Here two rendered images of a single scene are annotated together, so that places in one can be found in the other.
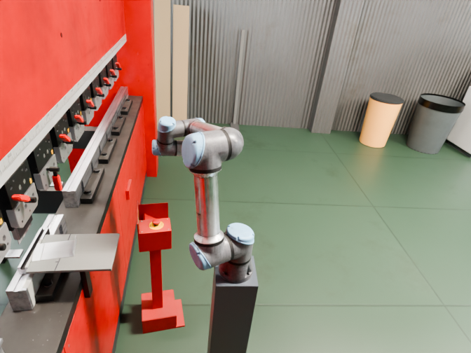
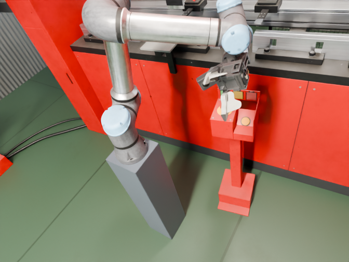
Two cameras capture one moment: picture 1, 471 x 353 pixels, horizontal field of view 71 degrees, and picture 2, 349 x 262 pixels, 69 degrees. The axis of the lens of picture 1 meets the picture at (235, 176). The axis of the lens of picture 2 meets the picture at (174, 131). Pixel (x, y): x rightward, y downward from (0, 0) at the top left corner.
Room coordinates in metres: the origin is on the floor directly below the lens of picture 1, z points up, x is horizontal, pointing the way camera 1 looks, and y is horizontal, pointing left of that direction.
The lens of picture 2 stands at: (1.78, -0.38, 1.63)
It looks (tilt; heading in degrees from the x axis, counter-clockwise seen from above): 46 degrees down; 140
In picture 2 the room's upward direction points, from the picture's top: 16 degrees counter-clockwise
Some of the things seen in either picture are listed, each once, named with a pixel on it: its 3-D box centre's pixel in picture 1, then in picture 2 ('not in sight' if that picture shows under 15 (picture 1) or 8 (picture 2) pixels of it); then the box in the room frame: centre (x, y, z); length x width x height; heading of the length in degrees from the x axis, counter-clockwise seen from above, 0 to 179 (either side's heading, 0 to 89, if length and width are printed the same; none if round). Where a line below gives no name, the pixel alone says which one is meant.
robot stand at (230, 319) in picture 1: (228, 324); (153, 193); (1.04, -0.04, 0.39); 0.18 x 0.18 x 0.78; 7
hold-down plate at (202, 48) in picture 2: (58, 265); (184, 47); (0.86, 0.62, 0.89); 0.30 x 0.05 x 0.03; 11
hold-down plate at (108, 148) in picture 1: (108, 150); not in sight; (1.81, 0.80, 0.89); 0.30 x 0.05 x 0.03; 11
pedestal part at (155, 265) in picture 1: (155, 273); (236, 158); (1.32, 0.39, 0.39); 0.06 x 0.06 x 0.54; 18
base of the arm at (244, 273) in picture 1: (236, 261); (128, 144); (1.04, -0.04, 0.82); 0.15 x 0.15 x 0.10
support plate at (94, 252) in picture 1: (76, 251); (166, 37); (0.84, 0.53, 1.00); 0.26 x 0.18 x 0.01; 101
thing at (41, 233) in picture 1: (35, 248); not in sight; (0.84, 0.68, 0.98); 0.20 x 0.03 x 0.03; 11
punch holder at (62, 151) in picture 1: (53, 138); not in sight; (1.18, 0.74, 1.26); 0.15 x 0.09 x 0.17; 11
